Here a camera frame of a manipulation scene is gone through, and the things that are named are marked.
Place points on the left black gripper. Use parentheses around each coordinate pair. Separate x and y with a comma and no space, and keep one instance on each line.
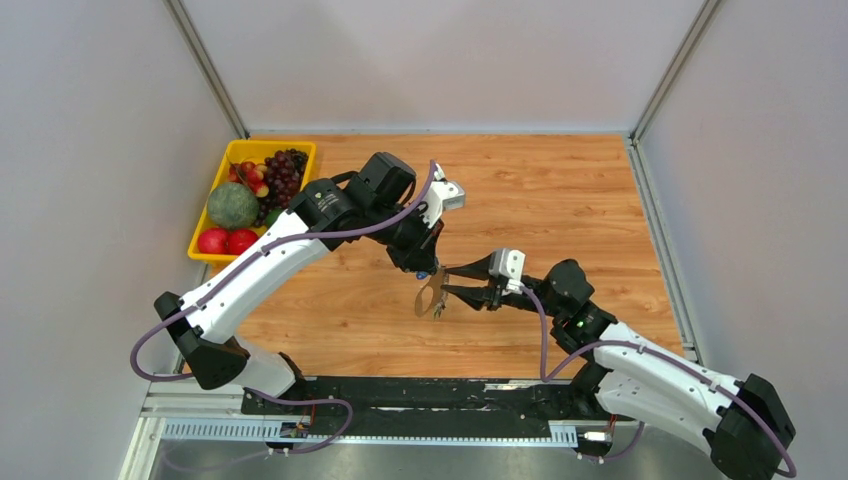
(421,255)

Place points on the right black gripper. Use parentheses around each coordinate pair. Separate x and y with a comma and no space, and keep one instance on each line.
(477,297)

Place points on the silver carabiner keyring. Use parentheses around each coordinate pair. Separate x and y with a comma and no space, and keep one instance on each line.
(429,293)

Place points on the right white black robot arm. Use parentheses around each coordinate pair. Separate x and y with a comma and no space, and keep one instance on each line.
(741,425)

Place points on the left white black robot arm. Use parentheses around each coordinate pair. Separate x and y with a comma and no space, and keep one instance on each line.
(326,213)

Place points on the dark purple grape bunch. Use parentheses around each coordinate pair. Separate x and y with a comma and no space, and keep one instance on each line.
(281,178)

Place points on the green lime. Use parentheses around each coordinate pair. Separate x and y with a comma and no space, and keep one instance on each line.
(272,216)

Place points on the right red apple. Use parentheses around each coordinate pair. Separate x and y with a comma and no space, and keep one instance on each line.
(240,240)

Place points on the red apple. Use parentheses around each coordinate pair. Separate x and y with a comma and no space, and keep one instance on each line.
(213,241)
(240,240)

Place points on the green melon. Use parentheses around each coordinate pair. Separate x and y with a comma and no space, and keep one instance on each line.
(232,206)

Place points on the left red apple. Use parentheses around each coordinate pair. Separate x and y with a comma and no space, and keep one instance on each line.
(213,241)

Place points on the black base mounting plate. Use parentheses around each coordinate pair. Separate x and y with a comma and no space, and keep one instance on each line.
(406,408)

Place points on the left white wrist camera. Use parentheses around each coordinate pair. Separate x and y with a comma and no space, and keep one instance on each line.
(442,195)

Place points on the aluminium frame rail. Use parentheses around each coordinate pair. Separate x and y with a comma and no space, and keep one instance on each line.
(186,433)

